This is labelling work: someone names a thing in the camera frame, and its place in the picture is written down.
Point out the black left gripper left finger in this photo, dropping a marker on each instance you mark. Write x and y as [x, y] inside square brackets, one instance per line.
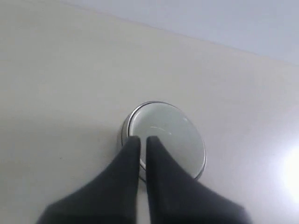
[108, 199]

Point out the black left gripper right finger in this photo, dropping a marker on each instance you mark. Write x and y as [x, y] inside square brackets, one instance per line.
[177, 198]

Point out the large steel bowl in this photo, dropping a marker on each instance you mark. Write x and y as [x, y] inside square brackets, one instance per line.
[163, 140]

